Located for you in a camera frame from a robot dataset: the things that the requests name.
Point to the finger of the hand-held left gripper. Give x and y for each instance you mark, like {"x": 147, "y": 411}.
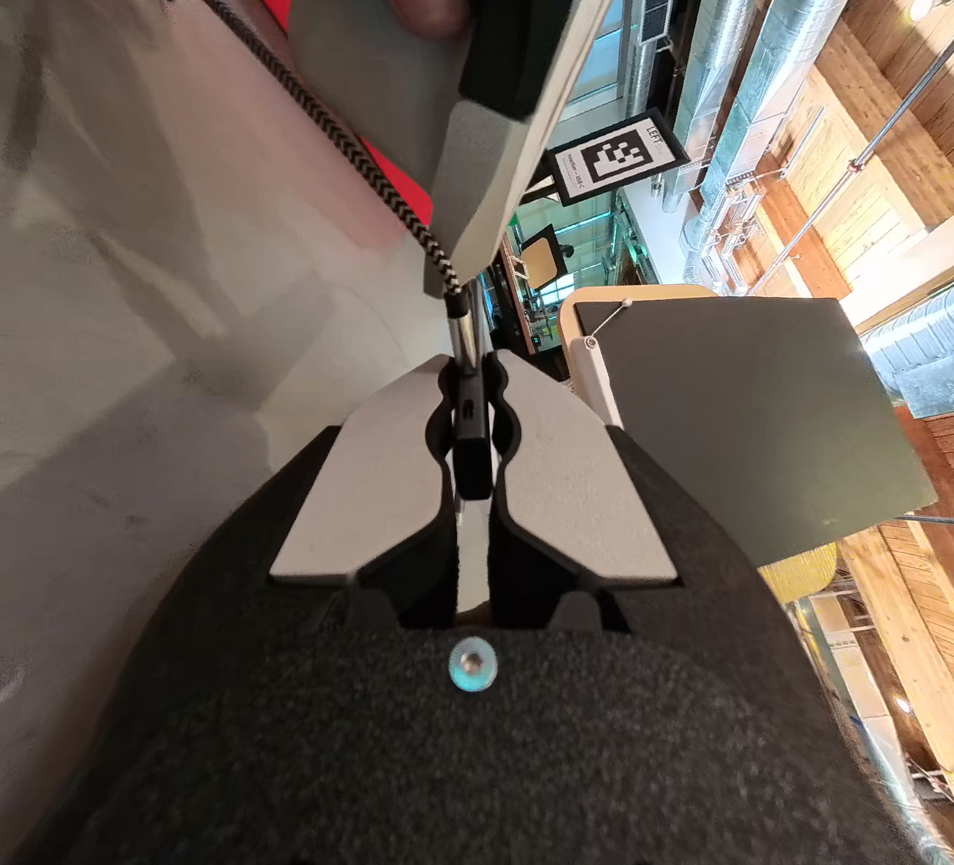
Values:
{"x": 484, "y": 194}

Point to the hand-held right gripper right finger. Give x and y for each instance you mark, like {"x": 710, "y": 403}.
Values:
{"x": 581, "y": 492}

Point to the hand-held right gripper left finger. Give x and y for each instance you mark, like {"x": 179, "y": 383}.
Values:
{"x": 358, "y": 492}

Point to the dark grey usb hub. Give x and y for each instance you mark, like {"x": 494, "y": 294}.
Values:
{"x": 473, "y": 447}

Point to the wooden back chair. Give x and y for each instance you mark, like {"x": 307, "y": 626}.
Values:
{"x": 542, "y": 261}

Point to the black grid panel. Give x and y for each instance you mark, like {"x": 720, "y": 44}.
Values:
{"x": 659, "y": 4}

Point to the framed marker sign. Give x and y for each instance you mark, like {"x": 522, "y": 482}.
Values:
{"x": 618, "y": 156}

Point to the black wood-rimmed board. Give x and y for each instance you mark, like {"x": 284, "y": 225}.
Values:
{"x": 745, "y": 417}

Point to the white board bracket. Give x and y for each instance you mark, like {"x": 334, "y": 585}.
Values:
{"x": 592, "y": 380}

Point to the silver ventilation duct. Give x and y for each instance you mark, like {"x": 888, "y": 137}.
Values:
{"x": 782, "y": 22}

